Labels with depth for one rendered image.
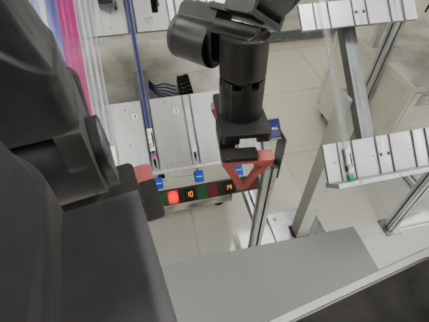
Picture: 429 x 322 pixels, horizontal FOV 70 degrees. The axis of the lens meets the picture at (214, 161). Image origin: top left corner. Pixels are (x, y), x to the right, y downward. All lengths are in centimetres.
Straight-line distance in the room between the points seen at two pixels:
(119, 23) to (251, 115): 60
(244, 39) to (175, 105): 53
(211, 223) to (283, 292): 83
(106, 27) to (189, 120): 32
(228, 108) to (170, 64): 108
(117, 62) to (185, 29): 113
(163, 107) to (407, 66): 116
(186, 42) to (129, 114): 49
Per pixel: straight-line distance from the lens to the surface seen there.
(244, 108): 39
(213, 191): 86
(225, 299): 79
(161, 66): 145
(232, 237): 153
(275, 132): 85
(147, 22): 92
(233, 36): 36
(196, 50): 39
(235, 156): 38
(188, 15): 42
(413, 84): 155
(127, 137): 85
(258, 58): 36
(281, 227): 158
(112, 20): 93
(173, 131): 84
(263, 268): 82
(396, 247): 173
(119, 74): 143
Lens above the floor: 135
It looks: 48 degrees down
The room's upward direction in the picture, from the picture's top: straight up
